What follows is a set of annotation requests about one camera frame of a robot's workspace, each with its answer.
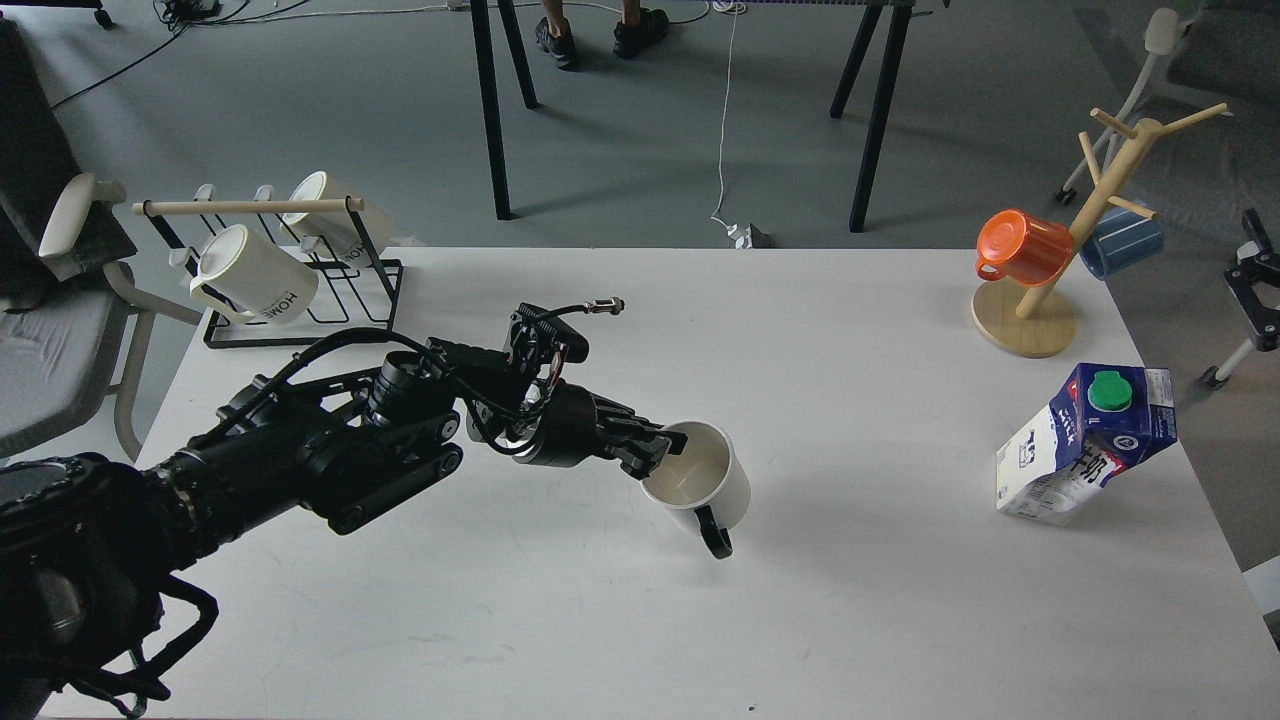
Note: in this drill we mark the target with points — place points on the wooden mug tree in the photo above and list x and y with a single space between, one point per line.
1038 321

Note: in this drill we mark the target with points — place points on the black trestle leg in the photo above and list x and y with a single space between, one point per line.
900 15
487 76

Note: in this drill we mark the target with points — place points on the black trestle leg left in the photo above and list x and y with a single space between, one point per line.
487 76

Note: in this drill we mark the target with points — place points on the white mug black handle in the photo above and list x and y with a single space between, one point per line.
704 489

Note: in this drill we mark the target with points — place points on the grey office chair left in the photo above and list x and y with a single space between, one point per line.
75 326

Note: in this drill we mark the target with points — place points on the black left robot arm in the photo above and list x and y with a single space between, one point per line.
355 425

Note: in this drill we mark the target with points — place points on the orange plastic cup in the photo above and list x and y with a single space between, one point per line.
1013 244

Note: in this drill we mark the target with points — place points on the power strip on floor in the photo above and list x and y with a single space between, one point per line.
747 236

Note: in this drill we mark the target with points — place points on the black trestle leg right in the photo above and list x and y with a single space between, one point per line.
900 15

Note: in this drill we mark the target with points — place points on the grey office chair right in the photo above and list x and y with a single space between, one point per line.
1226 52

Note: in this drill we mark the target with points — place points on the grey office chair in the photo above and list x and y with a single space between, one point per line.
1226 52
75 326

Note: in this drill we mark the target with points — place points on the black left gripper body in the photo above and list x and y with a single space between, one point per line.
578 424

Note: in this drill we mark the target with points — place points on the black wire mug rack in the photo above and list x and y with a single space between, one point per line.
346 297

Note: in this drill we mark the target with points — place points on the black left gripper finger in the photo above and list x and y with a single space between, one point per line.
648 439
640 462

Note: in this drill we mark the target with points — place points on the blue white milk carton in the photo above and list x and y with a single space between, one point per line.
1104 420

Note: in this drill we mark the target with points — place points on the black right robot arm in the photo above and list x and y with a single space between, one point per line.
1247 272

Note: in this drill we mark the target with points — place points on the blue plastic cup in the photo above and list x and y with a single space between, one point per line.
1121 239

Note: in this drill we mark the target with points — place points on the white HOME mug front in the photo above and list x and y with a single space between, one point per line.
246 278

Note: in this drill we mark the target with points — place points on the white mug rear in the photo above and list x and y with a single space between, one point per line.
338 236

